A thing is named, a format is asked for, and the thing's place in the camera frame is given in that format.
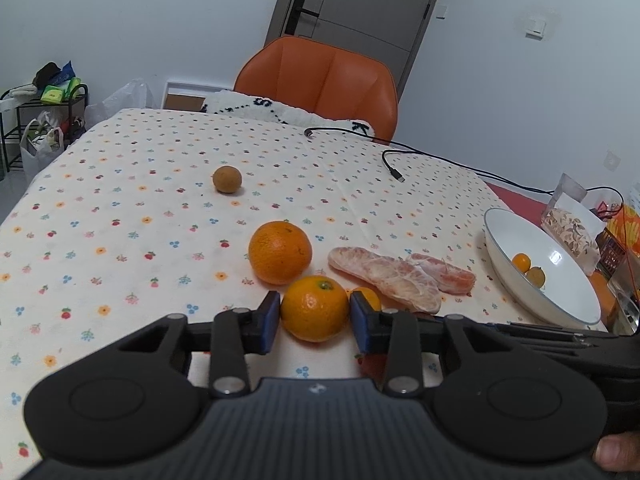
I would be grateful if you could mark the black metal rack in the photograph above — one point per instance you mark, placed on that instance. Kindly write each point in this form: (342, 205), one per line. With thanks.
(10, 120)

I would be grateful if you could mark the dull yellow kumquat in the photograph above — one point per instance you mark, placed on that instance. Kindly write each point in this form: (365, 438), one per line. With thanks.
(536, 276)

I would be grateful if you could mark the green packets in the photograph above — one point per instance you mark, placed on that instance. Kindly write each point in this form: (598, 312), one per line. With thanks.
(60, 91)

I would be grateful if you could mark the small orange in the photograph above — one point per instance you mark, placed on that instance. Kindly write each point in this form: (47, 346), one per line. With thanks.
(315, 310)

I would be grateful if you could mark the white bowl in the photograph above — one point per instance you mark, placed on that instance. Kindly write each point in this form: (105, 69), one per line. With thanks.
(525, 232)

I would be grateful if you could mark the white framed board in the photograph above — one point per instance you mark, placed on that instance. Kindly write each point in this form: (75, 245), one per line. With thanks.
(185, 97)

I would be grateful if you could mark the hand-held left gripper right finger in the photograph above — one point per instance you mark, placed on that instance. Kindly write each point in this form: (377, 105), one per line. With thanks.
(361, 325)

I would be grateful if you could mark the orange leather chair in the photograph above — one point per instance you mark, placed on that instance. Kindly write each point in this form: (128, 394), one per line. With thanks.
(325, 75)

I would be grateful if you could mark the clear nut snack bag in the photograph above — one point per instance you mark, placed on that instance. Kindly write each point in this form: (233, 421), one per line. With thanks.
(570, 232)

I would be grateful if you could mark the grey door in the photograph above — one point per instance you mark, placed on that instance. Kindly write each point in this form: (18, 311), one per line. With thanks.
(360, 10)

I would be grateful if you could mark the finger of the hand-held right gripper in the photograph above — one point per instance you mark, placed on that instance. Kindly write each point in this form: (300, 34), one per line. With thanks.
(545, 334)

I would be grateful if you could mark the white plastic bag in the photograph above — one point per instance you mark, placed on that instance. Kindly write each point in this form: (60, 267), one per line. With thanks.
(42, 152)

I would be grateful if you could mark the blue packet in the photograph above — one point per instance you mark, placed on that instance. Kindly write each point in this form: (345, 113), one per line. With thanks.
(67, 71)

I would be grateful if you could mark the floral tablecloth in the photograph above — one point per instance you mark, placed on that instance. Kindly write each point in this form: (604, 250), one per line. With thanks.
(125, 200)

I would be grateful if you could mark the brown round fruit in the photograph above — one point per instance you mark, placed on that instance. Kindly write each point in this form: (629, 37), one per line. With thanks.
(227, 179)

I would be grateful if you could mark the orange snack packet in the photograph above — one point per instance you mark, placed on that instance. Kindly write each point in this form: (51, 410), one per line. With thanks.
(627, 225)

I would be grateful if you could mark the clear plastic bag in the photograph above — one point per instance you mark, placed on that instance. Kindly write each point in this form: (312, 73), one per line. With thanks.
(125, 97)

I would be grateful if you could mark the large orange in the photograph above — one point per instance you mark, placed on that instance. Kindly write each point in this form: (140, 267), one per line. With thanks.
(280, 252)

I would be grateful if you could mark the small white wall switch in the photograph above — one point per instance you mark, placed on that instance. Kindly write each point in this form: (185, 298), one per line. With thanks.
(440, 10)

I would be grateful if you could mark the large peeled citrus segment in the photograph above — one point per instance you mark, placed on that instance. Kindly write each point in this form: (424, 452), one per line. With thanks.
(387, 275)

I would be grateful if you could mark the red mat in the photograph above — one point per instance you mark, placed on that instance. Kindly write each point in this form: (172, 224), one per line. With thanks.
(520, 202)

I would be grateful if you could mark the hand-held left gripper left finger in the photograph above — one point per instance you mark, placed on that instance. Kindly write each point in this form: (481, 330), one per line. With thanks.
(267, 322)

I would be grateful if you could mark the white fluffy cushion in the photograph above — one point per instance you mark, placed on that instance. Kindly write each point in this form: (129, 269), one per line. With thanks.
(260, 107)

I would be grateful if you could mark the person's right hand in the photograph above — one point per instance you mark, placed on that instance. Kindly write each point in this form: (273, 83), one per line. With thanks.
(617, 452)

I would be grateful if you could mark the dark cloth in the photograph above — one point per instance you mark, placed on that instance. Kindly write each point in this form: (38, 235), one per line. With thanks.
(47, 72)

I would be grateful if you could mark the white light switch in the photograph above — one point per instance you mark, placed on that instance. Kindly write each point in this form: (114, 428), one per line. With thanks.
(536, 25)

